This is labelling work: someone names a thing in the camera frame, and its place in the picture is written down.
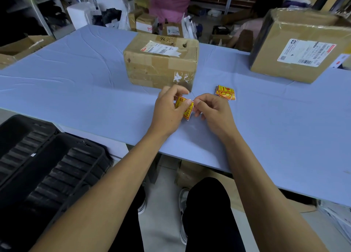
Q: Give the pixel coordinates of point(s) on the person's left hand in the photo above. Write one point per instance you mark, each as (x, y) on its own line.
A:
(164, 116)

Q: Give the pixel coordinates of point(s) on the person's right hand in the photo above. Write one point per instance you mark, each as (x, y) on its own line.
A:
(216, 117)

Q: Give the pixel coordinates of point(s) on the person's left thumb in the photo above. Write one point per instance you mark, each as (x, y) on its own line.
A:
(186, 107)

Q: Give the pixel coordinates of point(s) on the person's right thumb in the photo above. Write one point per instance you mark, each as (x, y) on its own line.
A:
(198, 103)

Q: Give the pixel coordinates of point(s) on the yellow red printed packet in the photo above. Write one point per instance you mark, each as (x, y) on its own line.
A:
(226, 90)
(223, 96)
(181, 103)

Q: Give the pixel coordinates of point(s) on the person's right forearm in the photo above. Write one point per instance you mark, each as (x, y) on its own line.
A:
(263, 194)

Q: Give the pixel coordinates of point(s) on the person's left forearm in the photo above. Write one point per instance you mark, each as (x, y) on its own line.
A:
(101, 194)

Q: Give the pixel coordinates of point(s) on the taped cardboard box torn label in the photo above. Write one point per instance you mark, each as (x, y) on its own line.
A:
(161, 61)

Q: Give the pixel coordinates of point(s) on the white plastic bags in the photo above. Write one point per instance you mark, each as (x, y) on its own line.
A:
(189, 27)

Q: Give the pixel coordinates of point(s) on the black box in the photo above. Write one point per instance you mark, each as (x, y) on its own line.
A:
(222, 30)

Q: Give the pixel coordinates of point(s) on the small cardboard box white label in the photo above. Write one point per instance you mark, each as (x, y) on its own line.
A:
(146, 24)
(172, 30)

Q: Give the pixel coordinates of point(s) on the person's right white shoe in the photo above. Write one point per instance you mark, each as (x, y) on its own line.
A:
(183, 205)

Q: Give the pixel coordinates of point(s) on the person's white shoe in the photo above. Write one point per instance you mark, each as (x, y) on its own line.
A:
(142, 206)
(183, 205)

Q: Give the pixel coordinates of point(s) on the plain brown cardboard box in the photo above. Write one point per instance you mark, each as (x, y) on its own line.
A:
(134, 19)

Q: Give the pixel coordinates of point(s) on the blue table cover sheet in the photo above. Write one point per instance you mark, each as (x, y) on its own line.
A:
(82, 76)

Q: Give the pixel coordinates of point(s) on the person's left white shoe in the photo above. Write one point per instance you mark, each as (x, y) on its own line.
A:
(142, 206)

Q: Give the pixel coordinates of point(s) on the person's right leg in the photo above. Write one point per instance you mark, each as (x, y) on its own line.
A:
(211, 213)

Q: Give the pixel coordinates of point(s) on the person's leg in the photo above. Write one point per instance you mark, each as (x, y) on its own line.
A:
(131, 232)
(211, 213)

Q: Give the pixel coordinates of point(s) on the large cardboard box white label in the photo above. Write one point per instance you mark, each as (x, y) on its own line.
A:
(296, 43)

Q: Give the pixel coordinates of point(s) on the black bag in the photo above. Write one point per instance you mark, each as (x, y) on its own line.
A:
(112, 16)

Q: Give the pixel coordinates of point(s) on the person's left leg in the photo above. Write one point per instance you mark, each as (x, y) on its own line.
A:
(131, 232)

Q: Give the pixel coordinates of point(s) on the white foam box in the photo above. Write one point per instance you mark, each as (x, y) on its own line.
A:
(81, 15)

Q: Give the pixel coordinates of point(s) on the red white card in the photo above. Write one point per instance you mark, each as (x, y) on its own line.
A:
(340, 60)

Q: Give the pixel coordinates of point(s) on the black ribbed plastic tray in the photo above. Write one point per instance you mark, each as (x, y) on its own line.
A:
(41, 161)

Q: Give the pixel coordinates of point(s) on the open flat cardboard box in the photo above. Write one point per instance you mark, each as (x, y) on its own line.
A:
(22, 47)

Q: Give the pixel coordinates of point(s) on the grey metal storage shelf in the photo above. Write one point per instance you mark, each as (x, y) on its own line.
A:
(33, 10)

